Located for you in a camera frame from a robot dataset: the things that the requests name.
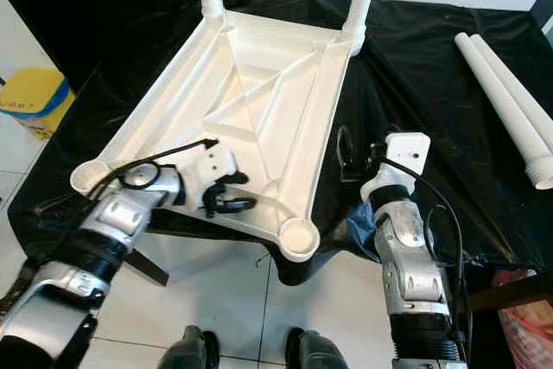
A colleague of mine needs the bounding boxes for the dark wooden table leg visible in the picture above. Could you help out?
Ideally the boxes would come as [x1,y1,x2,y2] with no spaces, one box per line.
[467,272,553,311]
[130,248,169,288]

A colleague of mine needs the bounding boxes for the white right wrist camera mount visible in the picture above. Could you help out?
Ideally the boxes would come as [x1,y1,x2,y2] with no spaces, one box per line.
[361,131,433,206]

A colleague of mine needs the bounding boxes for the pink plastic bag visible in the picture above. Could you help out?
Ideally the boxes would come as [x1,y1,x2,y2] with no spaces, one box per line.
[493,270,553,369]

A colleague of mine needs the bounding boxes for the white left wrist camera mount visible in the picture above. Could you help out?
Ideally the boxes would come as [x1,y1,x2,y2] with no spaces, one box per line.
[180,142,238,206]

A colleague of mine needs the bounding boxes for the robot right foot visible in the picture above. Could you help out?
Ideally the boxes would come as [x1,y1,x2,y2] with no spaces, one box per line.
[285,328,355,369]

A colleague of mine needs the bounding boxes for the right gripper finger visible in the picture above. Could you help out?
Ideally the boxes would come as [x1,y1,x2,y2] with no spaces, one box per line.
[337,124,362,181]

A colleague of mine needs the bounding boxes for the yellow bin with blue band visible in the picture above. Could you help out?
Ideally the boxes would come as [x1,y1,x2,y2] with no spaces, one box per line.
[0,67,74,141]

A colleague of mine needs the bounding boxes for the white plastic children table top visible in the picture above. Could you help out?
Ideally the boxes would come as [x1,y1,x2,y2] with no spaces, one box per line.
[69,10,368,264]

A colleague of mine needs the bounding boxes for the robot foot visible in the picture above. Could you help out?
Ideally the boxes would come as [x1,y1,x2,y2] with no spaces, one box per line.
[160,326,221,369]
[285,328,355,369]

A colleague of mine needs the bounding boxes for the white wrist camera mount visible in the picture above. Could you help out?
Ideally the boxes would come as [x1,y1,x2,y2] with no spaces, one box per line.
[361,131,433,206]
[180,142,238,206]

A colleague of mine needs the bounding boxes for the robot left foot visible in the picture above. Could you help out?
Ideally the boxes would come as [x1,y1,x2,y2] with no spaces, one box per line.
[160,326,221,369]

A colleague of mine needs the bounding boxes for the black plastic table cover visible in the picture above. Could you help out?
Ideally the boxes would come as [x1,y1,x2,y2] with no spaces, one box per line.
[9,0,553,288]

